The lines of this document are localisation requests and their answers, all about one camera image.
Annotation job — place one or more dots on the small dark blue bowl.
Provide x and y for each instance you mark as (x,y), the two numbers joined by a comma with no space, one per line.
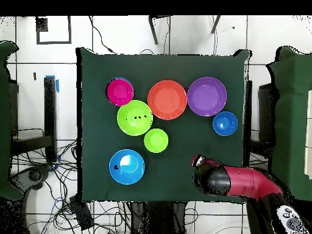
(225,123)

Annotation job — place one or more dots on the large green bowl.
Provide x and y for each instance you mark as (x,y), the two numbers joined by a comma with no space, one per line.
(134,121)

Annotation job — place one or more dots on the pink bowl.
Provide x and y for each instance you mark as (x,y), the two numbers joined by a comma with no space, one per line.
(120,92)

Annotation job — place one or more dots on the light blue ribbed bowl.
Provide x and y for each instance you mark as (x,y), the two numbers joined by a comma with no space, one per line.
(123,78)

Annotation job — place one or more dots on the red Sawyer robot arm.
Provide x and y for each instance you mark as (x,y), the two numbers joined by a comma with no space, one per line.
(243,181)

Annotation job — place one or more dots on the small green bowl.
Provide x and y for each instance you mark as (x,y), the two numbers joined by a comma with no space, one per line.
(156,141)

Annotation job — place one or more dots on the purple bowl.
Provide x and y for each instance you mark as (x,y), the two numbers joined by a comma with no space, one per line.
(207,96)

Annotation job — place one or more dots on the orange bowl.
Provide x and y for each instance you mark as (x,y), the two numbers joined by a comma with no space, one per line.
(167,100)

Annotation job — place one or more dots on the large blue bowl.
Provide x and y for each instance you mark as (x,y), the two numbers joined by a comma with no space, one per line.
(126,170)

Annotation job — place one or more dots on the green cloth side table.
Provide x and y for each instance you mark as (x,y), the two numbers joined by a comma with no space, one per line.
(4,121)
(292,121)

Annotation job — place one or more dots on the white boxes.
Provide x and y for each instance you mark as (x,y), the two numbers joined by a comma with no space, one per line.
(309,134)

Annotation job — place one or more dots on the dark green tablecloth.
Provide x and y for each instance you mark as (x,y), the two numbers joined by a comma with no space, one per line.
(121,65)

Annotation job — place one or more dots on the black box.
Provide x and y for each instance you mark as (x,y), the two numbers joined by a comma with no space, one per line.
(81,214)

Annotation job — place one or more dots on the black tape square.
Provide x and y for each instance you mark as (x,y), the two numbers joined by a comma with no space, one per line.
(53,42)

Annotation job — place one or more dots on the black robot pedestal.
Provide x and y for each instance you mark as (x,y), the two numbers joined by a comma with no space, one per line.
(158,219)

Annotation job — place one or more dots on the black metal frame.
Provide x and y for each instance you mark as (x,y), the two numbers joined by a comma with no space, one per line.
(50,121)

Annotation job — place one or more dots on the black pedestal leg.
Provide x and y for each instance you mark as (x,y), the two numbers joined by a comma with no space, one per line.
(35,175)

